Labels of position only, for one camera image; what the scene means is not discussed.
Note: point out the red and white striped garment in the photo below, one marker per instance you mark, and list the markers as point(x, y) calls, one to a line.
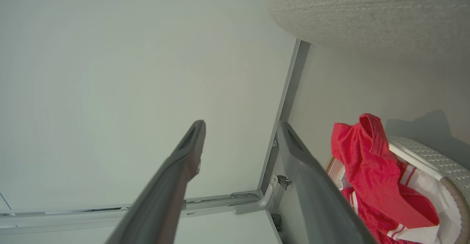
point(371, 163)

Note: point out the red garment with white hem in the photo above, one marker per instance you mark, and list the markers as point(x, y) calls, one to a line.
point(371, 218)

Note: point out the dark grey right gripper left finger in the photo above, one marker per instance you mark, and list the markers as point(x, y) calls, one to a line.
point(165, 192)

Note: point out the grey fabric sofa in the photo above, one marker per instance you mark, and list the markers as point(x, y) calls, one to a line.
point(367, 12)

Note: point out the grey curved partition foot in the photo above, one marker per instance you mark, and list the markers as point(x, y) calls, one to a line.
point(266, 198)

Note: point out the white woven laundry basket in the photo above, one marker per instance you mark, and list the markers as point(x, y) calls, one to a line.
point(433, 159)

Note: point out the grey partition bottom rail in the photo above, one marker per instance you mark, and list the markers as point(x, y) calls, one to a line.
point(290, 89)
point(273, 229)

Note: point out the black caster wheel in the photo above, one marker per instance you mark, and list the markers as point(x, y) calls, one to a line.
point(284, 181)

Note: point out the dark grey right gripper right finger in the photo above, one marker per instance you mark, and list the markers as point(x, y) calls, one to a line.
point(323, 203)

